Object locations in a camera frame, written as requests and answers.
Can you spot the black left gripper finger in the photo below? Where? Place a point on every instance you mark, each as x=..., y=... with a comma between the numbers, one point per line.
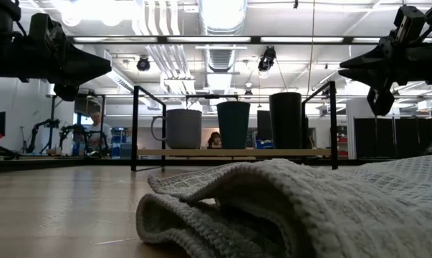
x=85, y=61
x=85, y=74

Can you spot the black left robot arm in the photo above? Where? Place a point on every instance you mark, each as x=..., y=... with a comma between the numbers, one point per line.
x=4, y=46

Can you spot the black background station frame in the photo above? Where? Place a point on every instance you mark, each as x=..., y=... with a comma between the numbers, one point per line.
x=52, y=114

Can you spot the black overhead light bar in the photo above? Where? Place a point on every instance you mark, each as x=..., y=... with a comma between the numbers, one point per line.
x=255, y=39

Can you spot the black computer monitor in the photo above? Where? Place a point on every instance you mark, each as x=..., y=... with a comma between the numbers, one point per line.
x=264, y=125

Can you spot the person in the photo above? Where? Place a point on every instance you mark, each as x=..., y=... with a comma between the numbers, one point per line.
x=98, y=130
x=214, y=139

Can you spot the grey waffle-knit towel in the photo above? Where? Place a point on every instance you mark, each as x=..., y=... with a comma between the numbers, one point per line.
x=308, y=215

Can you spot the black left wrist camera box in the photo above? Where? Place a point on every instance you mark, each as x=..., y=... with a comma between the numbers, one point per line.
x=45, y=28

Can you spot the black background robot arm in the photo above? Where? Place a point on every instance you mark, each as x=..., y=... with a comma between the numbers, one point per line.
x=40, y=125
x=70, y=130

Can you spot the silver ventilation duct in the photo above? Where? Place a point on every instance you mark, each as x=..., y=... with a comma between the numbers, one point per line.
x=221, y=59

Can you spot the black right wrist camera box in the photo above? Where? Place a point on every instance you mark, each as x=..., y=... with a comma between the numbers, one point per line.
x=410, y=23

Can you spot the black ceiling spot lamp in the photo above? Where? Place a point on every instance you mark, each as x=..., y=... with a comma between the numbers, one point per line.
x=267, y=59
x=143, y=63

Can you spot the black room divider panels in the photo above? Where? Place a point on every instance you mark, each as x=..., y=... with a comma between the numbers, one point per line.
x=398, y=138

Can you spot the blue storage bins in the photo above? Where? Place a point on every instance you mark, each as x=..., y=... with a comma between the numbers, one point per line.
x=264, y=144

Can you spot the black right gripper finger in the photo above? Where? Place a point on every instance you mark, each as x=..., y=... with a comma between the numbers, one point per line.
x=371, y=59
x=371, y=78

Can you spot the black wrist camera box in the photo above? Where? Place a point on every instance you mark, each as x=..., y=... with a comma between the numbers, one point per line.
x=410, y=23
x=45, y=28

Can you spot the wooden shelf with black frame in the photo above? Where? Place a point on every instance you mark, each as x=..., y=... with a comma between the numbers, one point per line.
x=237, y=152

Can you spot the blue storage rack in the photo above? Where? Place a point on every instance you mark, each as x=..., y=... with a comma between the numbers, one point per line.
x=117, y=139

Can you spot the black aluminium table frame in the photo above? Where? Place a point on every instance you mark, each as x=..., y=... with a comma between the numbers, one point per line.
x=58, y=165

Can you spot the dark green plastic cup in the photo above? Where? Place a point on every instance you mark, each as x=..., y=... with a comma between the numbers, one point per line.
x=233, y=125

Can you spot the tall black tumbler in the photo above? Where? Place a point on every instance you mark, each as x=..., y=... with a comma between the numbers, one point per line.
x=285, y=122

